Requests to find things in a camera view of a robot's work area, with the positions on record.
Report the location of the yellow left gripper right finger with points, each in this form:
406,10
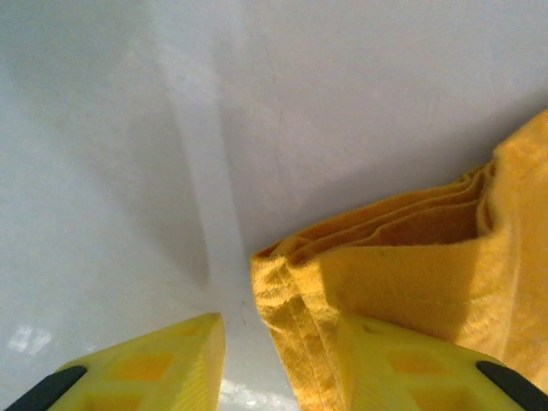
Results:
411,377

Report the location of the yellow t-shirt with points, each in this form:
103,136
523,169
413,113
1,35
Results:
406,278

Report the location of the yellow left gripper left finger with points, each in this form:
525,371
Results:
150,377

